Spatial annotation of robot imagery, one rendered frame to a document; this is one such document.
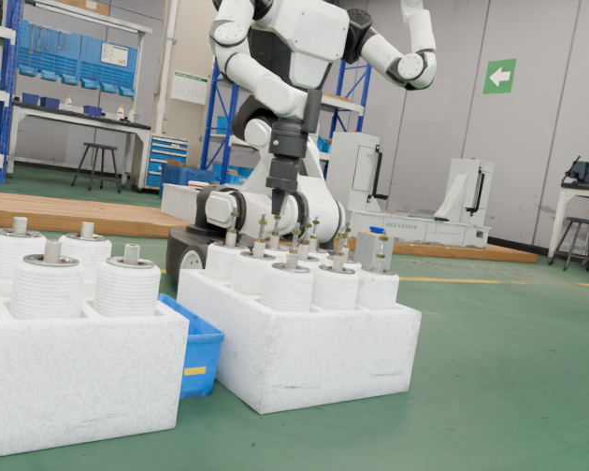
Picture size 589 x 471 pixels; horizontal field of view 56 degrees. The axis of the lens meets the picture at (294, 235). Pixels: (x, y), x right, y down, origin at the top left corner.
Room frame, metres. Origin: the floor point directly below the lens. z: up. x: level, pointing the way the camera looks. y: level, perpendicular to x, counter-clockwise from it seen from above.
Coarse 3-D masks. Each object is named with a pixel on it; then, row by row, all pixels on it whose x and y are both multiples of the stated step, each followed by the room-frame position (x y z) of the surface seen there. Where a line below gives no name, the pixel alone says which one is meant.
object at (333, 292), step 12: (324, 276) 1.09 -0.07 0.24; (336, 276) 1.09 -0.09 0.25; (348, 276) 1.09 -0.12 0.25; (324, 288) 1.09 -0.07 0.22; (336, 288) 1.08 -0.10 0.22; (348, 288) 1.09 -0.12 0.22; (312, 300) 1.11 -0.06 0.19; (324, 300) 1.09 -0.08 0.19; (336, 300) 1.09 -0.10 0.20; (348, 300) 1.09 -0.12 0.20
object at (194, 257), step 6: (192, 246) 1.57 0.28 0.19; (198, 246) 1.55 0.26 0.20; (204, 246) 1.56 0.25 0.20; (186, 252) 1.60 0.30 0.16; (192, 252) 1.57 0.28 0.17; (198, 252) 1.53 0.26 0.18; (204, 252) 1.52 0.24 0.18; (186, 258) 1.60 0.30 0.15; (192, 258) 1.59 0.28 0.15; (198, 258) 1.53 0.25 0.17; (204, 258) 1.51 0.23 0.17; (180, 264) 1.62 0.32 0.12; (186, 264) 1.61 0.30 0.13; (192, 264) 1.59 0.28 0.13; (198, 264) 1.55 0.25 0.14; (204, 264) 1.50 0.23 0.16
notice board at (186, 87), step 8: (176, 72) 7.30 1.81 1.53; (176, 80) 7.31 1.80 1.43; (184, 80) 7.37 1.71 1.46; (192, 80) 7.43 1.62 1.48; (200, 80) 7.50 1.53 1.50; (176, 88) 7.32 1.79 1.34; (184, 88) 7.38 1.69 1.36; (192, 88) 7.44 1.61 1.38; (200, 88) 7.51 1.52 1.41; (176, 96) 7.33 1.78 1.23; (184, 96) 7.39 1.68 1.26; (192, 96) 7.45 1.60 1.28; (200, 96) 7.51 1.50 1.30; (200, 104) 7.52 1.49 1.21
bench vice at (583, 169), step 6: (576, 162) 4.99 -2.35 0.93; (582, 162) 5.06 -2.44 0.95; (588, 162) 5.08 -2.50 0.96; (570, 168) 5.02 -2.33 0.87; (576, 168) 5.10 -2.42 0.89; (582, 168) 5.06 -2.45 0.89; (588, 168) 5.11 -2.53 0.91; (570, 174) 5.03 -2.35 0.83; (576, 174) 5.05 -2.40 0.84; (582, 174) 5.06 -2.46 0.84; (588, 174) 5.12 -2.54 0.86; (564, 180) 5.07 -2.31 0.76; (582, 180) 5.14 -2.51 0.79; (588, 180) 5.13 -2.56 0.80
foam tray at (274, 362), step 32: (192, 288) 1.21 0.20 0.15; (224, 288) 1.13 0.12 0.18; (224, 320) 1.08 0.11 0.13; (256, 320) 1.00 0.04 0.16; (288, 320) 0.97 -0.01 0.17; (320, 320) 1.02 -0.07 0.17; (352, 320) 1.07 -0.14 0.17; (384, 320) 1.12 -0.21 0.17; (416, 320) 1.18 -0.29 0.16; (224, 352) 1.07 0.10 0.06; (256, 352) 0.98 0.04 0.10; (288, 352) 0.98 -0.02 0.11; (320, 352) 1.02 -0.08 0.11; (352, 352) 1.07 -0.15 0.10; (384, 352) 1.13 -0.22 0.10; (224, 384) 1.06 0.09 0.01; (256, 384) 0.97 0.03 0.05; (288, 384) 0.98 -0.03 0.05; (320, 384) 1.03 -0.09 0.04; (352, 384) 1.08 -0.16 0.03; (384, 384) 1.14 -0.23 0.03
